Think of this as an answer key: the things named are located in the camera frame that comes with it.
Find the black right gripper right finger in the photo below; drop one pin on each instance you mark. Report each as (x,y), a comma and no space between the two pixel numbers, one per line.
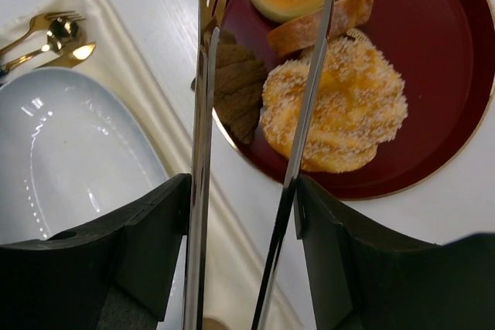
(363,275)

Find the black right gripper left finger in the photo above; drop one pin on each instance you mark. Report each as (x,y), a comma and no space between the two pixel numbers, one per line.
(114,272)

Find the silver metal tongs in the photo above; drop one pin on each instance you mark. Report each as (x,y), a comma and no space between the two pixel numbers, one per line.
(210,16)

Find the pale blue oval plate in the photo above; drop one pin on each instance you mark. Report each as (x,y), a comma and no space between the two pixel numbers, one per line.
(71,152)

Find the sugared orange round pastry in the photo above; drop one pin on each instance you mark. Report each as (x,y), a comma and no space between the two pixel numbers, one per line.
(360,104)

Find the brown chocolate croissant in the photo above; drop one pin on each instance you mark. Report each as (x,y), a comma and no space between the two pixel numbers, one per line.
(237,98)

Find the baguette slice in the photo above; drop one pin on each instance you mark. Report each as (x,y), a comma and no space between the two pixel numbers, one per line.
(301,33)

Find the gold knife green handle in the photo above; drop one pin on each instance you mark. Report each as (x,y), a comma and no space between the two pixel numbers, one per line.
(72,58)

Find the gold spoon green handle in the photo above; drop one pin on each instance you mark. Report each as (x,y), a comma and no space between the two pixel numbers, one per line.
(63,33)

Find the gold fork green handle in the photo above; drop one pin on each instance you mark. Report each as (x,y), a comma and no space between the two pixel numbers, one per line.
(41,22)

